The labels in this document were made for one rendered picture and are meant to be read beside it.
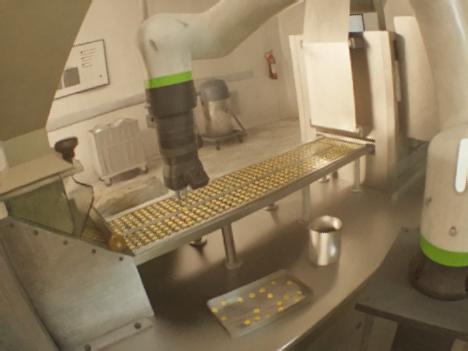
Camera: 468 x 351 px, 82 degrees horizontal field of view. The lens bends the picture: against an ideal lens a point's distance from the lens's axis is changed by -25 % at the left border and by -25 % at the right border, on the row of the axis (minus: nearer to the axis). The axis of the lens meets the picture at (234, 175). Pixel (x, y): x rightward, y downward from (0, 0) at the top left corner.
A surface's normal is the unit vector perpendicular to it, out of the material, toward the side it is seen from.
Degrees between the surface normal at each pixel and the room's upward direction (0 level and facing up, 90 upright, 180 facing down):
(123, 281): 90
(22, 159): 90
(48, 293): 90
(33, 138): 90
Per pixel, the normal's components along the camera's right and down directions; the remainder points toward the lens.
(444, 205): -0.85, 0.29
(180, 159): 0.62, 0.34
